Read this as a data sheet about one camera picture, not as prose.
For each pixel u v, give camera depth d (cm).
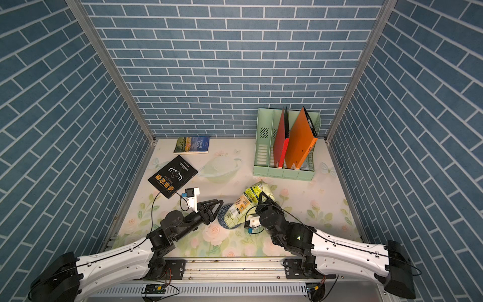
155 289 72
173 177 99
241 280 73
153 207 91
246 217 67
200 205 70
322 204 94
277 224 51
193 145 116
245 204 70
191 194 68
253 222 68
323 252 50
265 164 108
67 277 42
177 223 58
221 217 73
